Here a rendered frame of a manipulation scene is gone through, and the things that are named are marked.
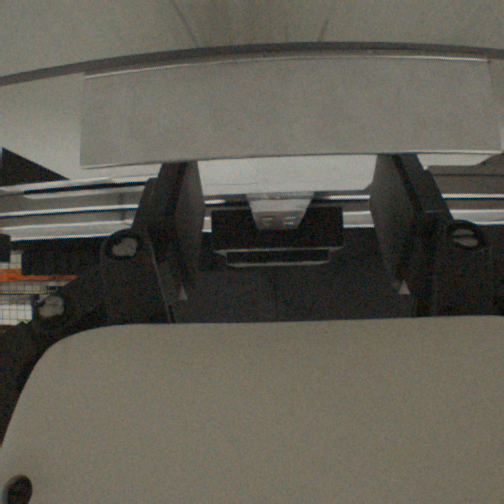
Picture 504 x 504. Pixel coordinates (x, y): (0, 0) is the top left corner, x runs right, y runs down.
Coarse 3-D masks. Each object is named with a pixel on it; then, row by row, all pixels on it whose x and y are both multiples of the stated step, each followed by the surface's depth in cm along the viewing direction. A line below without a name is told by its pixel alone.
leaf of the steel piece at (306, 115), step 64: (192, 64) 8; (256, 64) 7; (320, 64) 7; (384, 64) 7; (448, 64) 7; (128, 128) 8; (192, 128) 7; (256, 128) 7; (320, 128) 7; (384, 128) 7; (448, 128) 7
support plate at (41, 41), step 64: (0, 0) 5; (64, 0) 5; (128, 0) 6; (192, 0) 6; (256, 0) 6; (320, 0) 6; (384, 0) 6; (448, 0) 6; (0, 64) 7; (64, 64) 7; (0, 128) 10; (64, 128) 11
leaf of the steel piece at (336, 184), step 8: (232, 184) 18; (240, 184) 18; (248, 184) 18; (256, 184) 19; (264, 184) 19; (272, 184) 19; (280, 184) 19; (288, 184) 19; (296, 184) 19; (304, 184) 19; (312, 184) 19; (320, 184) 19; (328, 184) 19; (336, 184) 19; (344, 184) 19; (352, 184) 19; (360, 184) 19; (368, 184) 19; (208, 192) 20; (216, 192) 20; (224, 192) 20; (232, 192) 20; (240, 192) 20; (248, 192) 20; (256, 192) 20; (264, 192) 20
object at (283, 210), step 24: (288, 192) 20; (312, 192) 20; (216, 216) 36; (240, 216) 36; (264, 216) 27; (288, 216) 27; (312, 216) 35; (336, 216) 35; (216, 240) 36; (240, 240) 35; (264, 240) 35; (288, 240) 35; (312, 240) 35; (336, 240) 35; (240, 264) 37; (264, 264) 37; (288, 264) 40; (312, 264) 43
